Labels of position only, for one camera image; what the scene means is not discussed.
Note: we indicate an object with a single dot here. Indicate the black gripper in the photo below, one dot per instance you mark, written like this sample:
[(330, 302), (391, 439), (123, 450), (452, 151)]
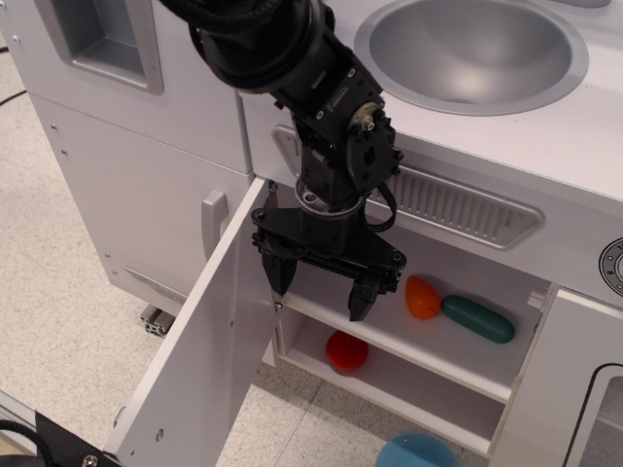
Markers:
[(288, 236)]

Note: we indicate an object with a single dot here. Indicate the white cabinet door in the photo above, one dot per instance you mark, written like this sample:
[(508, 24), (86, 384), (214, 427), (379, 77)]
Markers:
[(184, 408)]

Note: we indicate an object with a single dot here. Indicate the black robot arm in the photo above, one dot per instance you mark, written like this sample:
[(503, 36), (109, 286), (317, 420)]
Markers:
[(289, 50)]

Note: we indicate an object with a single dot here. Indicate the white toy kitchen cabinet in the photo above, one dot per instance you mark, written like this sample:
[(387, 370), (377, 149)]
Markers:
[(509, 115)]

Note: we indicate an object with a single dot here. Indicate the red toy tomato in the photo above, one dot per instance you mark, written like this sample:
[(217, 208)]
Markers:
[(346, 352)]

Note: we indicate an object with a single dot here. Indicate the orange toy carrot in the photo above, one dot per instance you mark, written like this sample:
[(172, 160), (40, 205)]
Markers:
[(423, 301)]

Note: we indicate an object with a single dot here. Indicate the grey vent panel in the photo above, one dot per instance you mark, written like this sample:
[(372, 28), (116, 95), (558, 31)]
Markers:
[(426, 194)]

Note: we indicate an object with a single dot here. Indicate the silver fridge emblem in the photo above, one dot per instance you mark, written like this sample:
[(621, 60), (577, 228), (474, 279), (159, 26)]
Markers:
[(158, 286)]

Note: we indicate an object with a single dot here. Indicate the green toy cucumber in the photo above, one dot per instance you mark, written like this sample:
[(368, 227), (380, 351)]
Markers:
[(478, 319)]

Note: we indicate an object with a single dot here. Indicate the aluminium extrusion foot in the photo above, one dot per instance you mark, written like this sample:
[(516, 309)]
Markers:
[(156, 321)]

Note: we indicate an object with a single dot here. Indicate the blue ball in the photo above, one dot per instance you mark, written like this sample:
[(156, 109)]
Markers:
[(415, 449)]

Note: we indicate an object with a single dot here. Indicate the silver round sink bowl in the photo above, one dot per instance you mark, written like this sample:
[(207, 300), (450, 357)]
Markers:
[(472, 58)]

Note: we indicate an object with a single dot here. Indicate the black round dial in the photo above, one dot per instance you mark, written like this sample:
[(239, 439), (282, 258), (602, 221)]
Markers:
[(610, 266)]

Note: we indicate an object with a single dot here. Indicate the grey recessed dispenser panel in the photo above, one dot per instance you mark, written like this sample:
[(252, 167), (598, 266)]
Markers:
[(115, 40)]

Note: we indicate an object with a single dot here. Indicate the grey fridge door handle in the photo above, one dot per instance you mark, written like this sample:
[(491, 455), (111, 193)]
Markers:
[(214, 213)]

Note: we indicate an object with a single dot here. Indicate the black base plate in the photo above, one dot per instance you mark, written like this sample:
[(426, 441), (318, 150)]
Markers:
[(67, 449)]

